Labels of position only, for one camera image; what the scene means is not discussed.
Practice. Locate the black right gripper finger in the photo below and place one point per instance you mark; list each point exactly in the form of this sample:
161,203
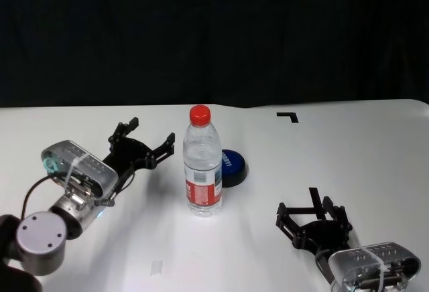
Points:
292,230
340,216

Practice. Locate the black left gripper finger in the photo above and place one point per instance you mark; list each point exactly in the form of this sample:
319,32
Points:
162,153
122,131

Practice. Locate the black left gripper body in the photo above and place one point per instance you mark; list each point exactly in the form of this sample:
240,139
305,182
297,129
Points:
129,154

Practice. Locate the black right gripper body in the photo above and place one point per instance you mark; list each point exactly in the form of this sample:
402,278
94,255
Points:
326,236

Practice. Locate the blue round lid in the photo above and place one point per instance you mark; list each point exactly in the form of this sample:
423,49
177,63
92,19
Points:
235,168

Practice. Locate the clear water bottle red cap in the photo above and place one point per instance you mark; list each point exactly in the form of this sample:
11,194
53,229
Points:
202,171

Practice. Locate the black T-shaped tape mark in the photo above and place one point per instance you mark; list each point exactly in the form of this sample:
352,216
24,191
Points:
313,198

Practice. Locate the black L-shaped tape mark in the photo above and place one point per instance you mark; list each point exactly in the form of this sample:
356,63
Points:
294,118

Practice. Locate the clear tape piece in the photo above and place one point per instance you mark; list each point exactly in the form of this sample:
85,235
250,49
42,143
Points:
157,268

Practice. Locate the black curtain backdrop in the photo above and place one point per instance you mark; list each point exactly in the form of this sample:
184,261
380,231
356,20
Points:
214,37

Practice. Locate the white left camera zip tie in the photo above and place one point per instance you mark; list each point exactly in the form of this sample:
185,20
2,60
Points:
75,164

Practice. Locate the white camera zip tie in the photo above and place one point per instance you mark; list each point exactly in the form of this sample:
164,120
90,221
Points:
75,164
380,265

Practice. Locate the white right camera zip tie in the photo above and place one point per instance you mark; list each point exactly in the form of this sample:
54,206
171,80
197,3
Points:
380,265

